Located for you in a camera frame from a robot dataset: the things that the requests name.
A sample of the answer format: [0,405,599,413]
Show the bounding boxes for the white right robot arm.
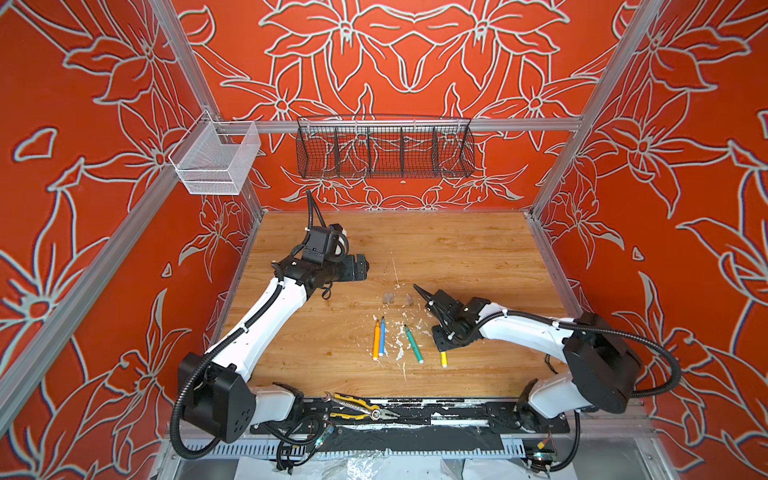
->
[413,285,682,433]

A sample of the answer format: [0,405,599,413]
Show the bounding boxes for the black wire basket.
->
[295,114,476,180]

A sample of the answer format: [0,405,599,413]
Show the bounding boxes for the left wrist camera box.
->
[301,224,349,265]

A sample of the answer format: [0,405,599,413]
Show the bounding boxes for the yellow handled pliers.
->
[323,392,400,421]

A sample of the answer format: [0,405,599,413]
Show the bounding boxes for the white mesh basket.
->
[169,110,262,196]

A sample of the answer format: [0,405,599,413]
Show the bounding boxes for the green pen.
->
[403,324,424,364]

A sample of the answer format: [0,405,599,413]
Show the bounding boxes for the blue pen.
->
[378,316,387,357]

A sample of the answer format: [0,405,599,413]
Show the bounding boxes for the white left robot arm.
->
[168,194,369,460]

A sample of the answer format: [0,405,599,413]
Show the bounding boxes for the white slotted cable duct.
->
[205,437,526,461]

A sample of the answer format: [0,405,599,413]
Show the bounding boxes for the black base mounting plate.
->
[250,397,571,436]

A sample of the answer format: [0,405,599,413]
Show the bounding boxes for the orange pen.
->
[372,319,381,360]

